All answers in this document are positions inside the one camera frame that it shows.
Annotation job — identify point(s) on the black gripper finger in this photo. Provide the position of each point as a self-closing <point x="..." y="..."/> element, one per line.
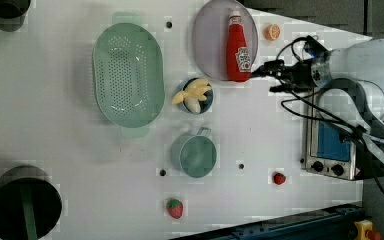
<point x="282" y="89"/>
<point x="263" y="71"/>

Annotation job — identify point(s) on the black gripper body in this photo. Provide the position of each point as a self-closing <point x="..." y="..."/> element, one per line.
<point x="297" y="75"/>

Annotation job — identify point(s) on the red ketchup bottle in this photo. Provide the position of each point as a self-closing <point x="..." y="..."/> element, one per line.
<point x="238" y="60"/>

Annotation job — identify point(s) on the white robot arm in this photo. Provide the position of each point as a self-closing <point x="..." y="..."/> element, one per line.
<point x="349" y="83"/>

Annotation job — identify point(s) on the grey oval plate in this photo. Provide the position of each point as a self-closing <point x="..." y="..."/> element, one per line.
<point x="210" y="34"/>

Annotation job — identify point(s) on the orange slice toy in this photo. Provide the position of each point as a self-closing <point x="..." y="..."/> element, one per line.
<point x="272" y="32"/>

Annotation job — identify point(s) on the black toaster oven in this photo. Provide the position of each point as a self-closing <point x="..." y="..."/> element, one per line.
<point x="327" y="153"/>

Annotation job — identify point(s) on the blue bowl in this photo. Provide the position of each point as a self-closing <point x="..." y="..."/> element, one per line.
<point x="206" y="98"/>

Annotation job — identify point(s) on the yellow banana toy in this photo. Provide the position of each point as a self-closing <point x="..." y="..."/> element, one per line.
<point x="193" y="93"/>

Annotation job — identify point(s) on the red strawberry toy near oven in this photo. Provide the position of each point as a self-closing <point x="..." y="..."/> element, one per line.
<point x="279" y="178"/>

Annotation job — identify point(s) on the teal metal mug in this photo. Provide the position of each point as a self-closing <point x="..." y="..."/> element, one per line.
<point x="194" y="154"/>

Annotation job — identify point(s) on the green plastic colander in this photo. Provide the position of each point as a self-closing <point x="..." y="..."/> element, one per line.
<point x="128" y="75"/>

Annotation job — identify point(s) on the yellow red emergency button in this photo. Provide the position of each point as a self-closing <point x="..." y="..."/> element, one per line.
<point x="365" y="231"/>

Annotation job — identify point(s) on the blue metal frame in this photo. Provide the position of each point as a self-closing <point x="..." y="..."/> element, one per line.
<point x="333" y="223"/>

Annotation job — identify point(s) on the black cylinder post with green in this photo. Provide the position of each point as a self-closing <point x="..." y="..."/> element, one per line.
<point x="10" y="9"/>

